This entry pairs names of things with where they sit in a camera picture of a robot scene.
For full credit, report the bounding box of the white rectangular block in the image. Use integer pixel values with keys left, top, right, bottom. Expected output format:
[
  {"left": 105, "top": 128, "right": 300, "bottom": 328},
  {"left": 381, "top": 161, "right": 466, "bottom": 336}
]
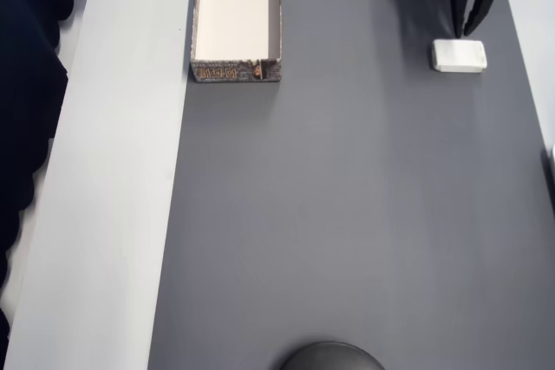
[{"left": 431, "top": 38, "right": 489, "bottom": 74}]

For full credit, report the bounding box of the dark patterned cardboard tray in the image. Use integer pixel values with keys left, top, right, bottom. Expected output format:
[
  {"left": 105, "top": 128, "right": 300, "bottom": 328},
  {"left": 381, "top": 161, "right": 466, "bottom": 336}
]
[{"left": 189, "top": 0, "right": 285, "bottom": 84}]

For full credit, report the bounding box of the grey table mat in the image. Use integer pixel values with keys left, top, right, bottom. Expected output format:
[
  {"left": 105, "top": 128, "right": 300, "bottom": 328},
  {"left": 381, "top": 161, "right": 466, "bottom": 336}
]
[{"left": 147, "top": 0, "right": 555, "bottom": 370}]

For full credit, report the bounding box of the black round stand base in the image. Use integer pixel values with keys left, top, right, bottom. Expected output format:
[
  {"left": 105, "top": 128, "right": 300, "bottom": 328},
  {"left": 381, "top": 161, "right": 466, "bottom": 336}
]
[{"left": 280, "top": 341, "right": 387, "bottom": 370}]

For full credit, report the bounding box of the dark blue curtain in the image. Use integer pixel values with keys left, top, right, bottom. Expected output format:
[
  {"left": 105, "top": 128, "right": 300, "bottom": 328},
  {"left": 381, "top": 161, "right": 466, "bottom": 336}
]
[{"left": 0, "top": 0, "right": 101, "bottom": 370}]

